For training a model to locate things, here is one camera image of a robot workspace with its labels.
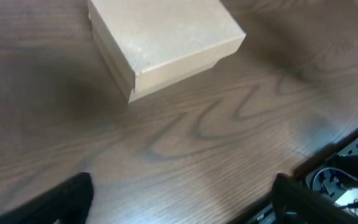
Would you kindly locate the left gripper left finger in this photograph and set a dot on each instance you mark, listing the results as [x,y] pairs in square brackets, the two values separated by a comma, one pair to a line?
[68,202]

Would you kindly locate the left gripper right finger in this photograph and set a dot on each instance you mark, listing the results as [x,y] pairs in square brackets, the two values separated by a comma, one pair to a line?
[315,202]

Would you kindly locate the cardboard box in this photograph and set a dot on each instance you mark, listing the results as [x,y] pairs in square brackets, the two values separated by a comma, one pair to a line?
[149,45]

